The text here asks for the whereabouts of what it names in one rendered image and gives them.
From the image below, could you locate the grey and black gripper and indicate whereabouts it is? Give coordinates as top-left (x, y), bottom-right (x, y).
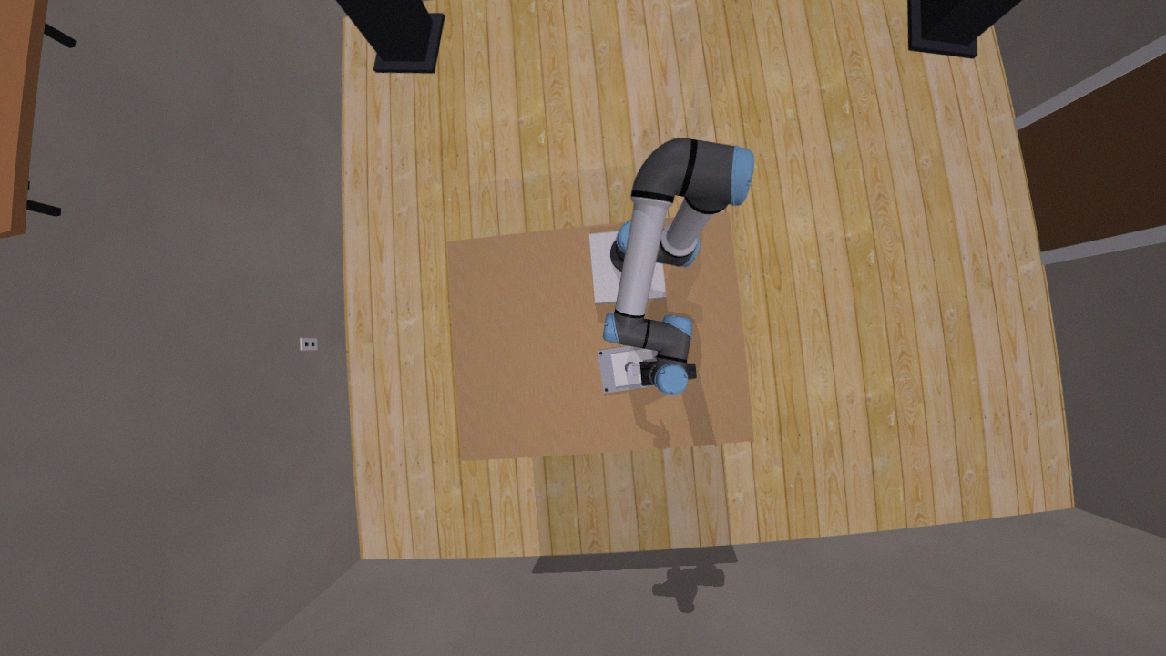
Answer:
top-left (639, 357), bottom-right (656, 386)

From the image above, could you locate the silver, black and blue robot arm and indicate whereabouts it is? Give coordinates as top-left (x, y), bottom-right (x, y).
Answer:
top-left (603, 137), bottom-right (754, 395)

